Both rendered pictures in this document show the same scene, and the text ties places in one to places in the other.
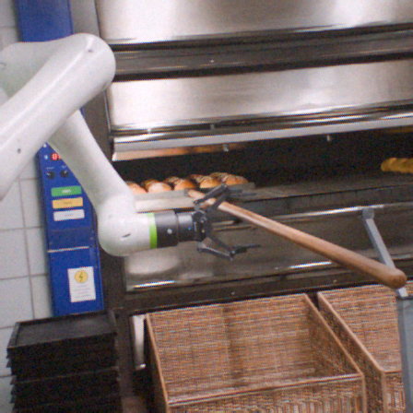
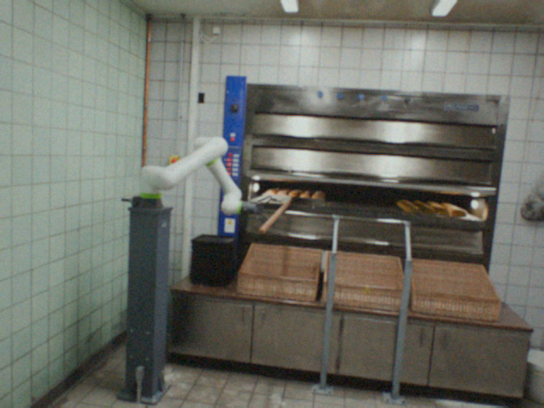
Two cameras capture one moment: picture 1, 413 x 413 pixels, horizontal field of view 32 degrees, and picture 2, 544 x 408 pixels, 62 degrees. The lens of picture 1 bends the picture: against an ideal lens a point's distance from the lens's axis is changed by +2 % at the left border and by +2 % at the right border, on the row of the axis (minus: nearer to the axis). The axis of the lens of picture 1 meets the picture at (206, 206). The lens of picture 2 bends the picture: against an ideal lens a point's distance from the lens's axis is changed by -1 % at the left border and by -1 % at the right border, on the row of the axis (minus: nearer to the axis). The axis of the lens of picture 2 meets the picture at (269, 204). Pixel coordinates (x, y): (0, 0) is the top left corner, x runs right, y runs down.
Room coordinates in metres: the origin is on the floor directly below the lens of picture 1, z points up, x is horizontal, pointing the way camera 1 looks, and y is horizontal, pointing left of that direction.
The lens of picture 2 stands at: (-1.06, -1.00, 1.57)
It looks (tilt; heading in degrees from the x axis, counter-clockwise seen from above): 7 degrees down; 19
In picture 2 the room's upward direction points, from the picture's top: 4 degrees clockwise
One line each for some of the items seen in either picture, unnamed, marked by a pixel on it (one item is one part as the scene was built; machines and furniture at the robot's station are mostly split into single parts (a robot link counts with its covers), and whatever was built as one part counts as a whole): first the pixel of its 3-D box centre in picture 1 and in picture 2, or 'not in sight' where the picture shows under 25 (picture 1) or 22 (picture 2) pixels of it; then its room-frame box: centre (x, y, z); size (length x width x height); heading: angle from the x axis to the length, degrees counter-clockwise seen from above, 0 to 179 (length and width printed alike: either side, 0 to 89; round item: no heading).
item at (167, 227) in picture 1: (165, 229); (246, 208); (1.78, 0.11, 1.19); 0.12 x 0.06 x 0.09; 11
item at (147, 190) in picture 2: not in sight; (152, 181); (1.29, 0.53, 1.36); 0.16 x 0.13 x 0.19; 62
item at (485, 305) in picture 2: not in sight; (449, 286); (2.31, -1.26, 0.72); 0.56 x 0.49 x 0.28; 99
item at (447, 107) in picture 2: not in sight; (372, 104); (2.48, -0.59, 1.99); 1.80 x 0.08 x 0.21; 100
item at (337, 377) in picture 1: (246, 364); (281, 270); (2.09, -0.08, 0.72); 0.56 x 0.49 x 0.28; 100
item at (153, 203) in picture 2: not in sight; (142, 201); (1.29, 0.60, 1.23); 0.26 x 0.15 x 0.06; 98
